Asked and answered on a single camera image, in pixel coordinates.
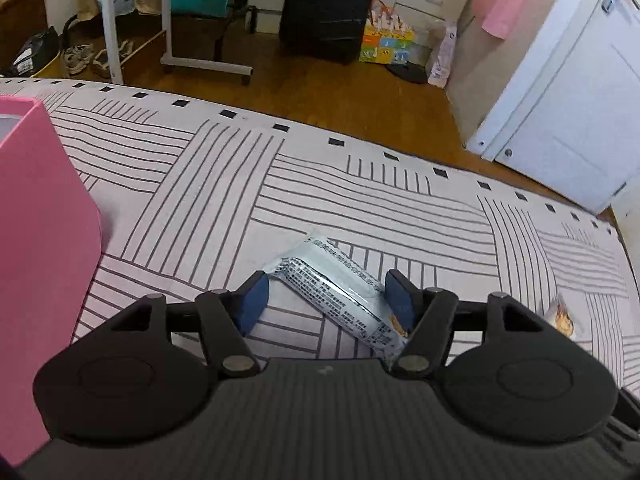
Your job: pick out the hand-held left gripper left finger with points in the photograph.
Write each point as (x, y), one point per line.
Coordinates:
(252, 300)

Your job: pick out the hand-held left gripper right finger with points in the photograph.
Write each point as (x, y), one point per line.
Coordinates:
(400, 297)

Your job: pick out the silver snack bar packet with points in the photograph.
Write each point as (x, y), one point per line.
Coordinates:
(330, 280)

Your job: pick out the pink box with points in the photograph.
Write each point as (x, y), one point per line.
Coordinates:
(45, 240)

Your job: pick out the striped bed blanket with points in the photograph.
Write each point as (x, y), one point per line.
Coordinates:
(350, 200)

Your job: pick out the white snack packet orange print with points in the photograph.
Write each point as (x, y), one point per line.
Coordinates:
(562, 315)

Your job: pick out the rolling side table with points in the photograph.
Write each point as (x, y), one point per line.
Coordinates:
(210, 66)

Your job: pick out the pink white package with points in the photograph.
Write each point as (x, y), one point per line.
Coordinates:
(442, 60)

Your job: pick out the colourful patterned bag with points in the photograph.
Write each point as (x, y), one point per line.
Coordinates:
(385, 47)

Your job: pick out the white door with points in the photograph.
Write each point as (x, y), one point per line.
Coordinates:
(575, 110)

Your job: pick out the grey sneaker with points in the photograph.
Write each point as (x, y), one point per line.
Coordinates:
(77, 59)
(102, 62)

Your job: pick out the black suitcase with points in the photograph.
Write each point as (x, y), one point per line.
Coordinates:
(325, 10)

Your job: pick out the pink hanging bag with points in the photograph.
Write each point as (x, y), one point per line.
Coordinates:
(500, 2)

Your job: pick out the black bag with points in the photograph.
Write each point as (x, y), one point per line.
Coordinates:
(35, 50)

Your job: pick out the wooden nightstand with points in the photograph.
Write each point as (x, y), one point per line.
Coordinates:
(22, 15)

